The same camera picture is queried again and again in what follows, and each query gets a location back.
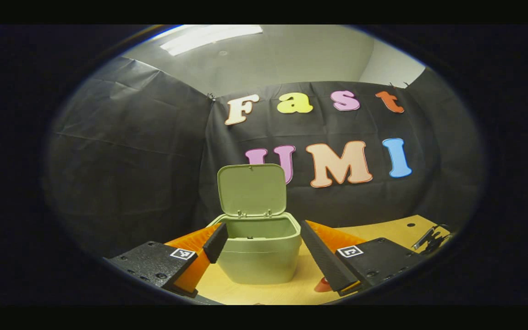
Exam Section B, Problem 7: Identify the dark metal object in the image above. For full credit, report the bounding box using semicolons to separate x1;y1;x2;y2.
412;224;453;255

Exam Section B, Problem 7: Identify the wooden desktop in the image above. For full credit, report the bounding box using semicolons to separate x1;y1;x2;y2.
195;214;451;305

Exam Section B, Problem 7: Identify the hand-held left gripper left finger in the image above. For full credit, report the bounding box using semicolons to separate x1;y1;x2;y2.
104;222;229;298

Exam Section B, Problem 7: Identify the black backdrop cloth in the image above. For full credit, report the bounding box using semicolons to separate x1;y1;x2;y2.
46;56;487;260

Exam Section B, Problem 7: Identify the green desktop garbage bin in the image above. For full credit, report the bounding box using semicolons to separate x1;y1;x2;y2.
206;163;303;285

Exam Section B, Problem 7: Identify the ceiling light panel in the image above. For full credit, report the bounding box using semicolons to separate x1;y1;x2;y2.
159;25;264;57

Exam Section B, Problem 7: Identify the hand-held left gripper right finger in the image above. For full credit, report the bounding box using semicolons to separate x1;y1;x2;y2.
300;220;426;297

